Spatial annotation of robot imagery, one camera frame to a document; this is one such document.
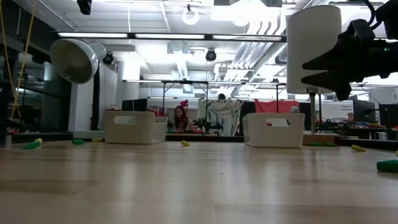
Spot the cylinder shade wooden table lamp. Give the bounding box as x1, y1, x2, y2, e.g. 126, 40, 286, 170
286, 4, 343, 146

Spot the white wall sign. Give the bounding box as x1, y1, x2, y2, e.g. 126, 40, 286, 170
322, 101, 354, 121

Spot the white gooseneck desk lamp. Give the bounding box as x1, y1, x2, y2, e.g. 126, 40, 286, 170
49, 38, 109, 140

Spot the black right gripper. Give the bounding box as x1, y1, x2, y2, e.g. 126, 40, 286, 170
300, 29, 398, 101

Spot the white ring ceiling light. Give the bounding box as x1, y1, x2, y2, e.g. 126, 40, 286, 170
182, 8, 200, 26

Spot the pale painted hanging cloth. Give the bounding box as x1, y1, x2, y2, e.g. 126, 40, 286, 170
198, 98, 244, 137

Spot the white plastic handled bin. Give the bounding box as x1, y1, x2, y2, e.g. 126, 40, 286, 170
103, 110, 169, 145
242, 112, 306, 148

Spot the yellow cable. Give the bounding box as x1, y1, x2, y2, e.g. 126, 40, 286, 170
0, 0, 35, 123

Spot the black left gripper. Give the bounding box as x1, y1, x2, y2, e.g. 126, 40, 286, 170
76, 0, 93, 16

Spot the black ceiling camera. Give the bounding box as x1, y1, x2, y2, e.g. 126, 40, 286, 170
205, 49, 218, 63

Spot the black aluminium table frame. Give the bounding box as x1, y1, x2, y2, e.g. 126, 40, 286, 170
11, 132, 343, 144

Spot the red hanging cloth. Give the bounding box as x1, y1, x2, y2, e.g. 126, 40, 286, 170
254, 100, 300, 114

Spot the black overhead light beam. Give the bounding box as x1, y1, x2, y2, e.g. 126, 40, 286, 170
57, 32, 287, 44

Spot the black computer monitor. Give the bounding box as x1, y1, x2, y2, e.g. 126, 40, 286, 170
353, 99, 377, 124
378, 104, 398, 128

